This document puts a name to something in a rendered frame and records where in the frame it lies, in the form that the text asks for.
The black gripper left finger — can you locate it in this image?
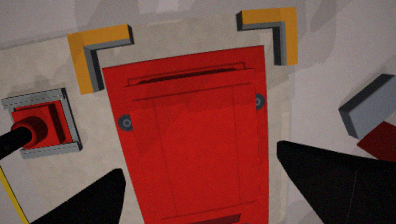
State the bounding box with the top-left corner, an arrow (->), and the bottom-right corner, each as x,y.
30,168 -> 126,224

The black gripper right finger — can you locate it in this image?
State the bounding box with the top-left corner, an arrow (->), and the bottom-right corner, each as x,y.
277,140 -> 396,224

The grey rectangular block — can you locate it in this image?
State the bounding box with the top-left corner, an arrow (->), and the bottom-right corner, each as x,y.
338,73 -> 396,140

